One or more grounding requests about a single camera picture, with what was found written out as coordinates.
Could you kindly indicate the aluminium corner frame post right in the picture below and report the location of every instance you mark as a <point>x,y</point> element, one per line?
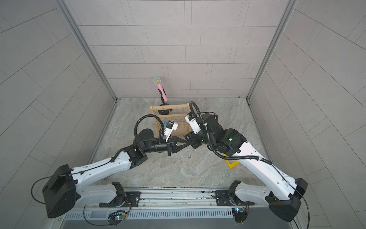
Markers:
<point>276,37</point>

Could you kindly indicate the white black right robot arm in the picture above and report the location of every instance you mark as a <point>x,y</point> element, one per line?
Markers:
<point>281,193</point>

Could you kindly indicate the aluminium corner frame post left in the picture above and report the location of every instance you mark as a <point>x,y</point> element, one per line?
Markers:
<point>82,42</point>

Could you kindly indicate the wooden jewelry display stand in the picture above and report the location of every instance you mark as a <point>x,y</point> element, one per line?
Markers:
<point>175,113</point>

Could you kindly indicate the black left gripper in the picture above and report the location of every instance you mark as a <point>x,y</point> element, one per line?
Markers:
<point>171,146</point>

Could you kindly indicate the yellow plastic triangle piece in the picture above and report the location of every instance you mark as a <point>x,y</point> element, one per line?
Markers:
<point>231,164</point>

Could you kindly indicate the pink toy microphone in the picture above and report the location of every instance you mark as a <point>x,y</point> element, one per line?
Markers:
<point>157,81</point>

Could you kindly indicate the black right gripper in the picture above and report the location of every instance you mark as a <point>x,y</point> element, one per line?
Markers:
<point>193,140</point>

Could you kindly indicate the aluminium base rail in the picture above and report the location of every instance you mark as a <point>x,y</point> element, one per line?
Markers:
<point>178,204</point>

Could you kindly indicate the aluminium corner frame post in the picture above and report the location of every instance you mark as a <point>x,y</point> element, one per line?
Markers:
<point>276,37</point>
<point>82,42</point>

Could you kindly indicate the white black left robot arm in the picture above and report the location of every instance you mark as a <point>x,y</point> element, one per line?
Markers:
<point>65,188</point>

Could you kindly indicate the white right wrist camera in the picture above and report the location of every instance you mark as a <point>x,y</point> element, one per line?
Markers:
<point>192,121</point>

